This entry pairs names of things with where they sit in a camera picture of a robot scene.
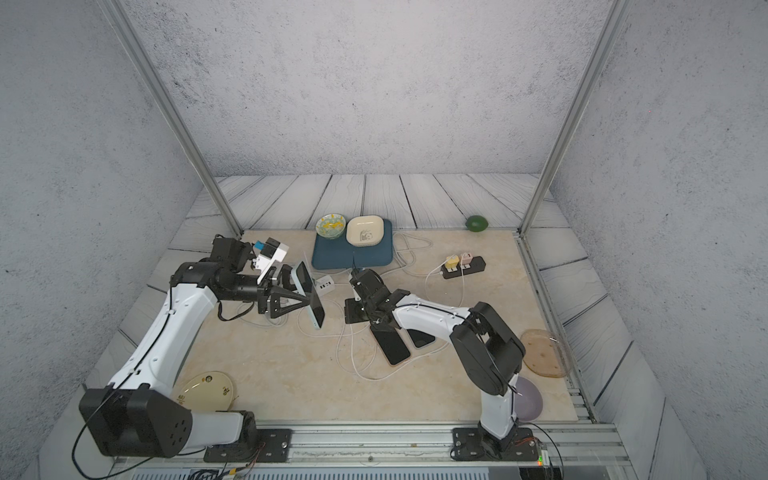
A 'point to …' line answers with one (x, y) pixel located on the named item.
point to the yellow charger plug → (452, 261)
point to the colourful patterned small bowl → (330, 225)
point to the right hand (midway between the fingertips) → (345, 312)
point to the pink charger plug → (467, 258)
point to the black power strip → (478, 264)
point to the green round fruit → (476, 223)
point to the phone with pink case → (391, 343)
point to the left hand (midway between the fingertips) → (311, 293)
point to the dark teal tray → (337, 253)
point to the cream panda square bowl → (365, 231)
